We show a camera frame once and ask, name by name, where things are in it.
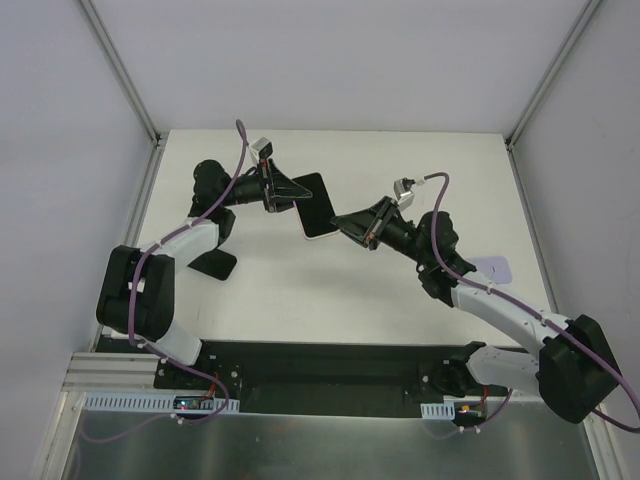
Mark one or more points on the aluminium frame post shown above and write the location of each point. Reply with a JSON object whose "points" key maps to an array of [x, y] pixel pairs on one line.
{"points": [[109, 50], [576, 32]]}

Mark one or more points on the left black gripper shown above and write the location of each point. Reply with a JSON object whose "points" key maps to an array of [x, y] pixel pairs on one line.
{"points": [[270, 186]]}

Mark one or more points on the left white cable duct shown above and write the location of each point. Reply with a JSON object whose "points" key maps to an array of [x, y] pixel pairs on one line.
{"points": [[157, 403]]}

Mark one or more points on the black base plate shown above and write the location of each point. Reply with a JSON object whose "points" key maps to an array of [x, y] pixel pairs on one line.
{"points": [[384, 381]]}

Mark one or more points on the white cable duct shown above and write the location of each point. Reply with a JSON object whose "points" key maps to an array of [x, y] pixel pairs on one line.
{"points": [[444, 411], [157, 403]]}

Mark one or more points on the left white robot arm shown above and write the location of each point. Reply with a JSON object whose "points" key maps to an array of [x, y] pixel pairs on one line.
{"points": [[137, 298]]}

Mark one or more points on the left aluminium frame post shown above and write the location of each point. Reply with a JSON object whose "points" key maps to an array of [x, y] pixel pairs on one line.
{"points": [[109, 50]]}

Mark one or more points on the aluminium rail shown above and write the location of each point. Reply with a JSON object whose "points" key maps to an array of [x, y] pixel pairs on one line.
{"points": [[117, 372]]}

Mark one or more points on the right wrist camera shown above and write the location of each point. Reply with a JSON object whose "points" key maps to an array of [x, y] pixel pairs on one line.
{"points": [[403, 191]]}

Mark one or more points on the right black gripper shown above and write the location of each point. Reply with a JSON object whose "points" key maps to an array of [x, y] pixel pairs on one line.
{"points": [[379, 223]]}

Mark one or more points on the purple phone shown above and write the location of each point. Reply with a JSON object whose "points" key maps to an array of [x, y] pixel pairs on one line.
{"points": [[495, 268]]}

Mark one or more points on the right white cable duct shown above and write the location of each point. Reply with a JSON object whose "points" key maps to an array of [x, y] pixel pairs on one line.
{"points": [[444, 411]]}

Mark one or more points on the right aluminium frame post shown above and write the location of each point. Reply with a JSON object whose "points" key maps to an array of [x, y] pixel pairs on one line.
{"points": [[576, 32]]}

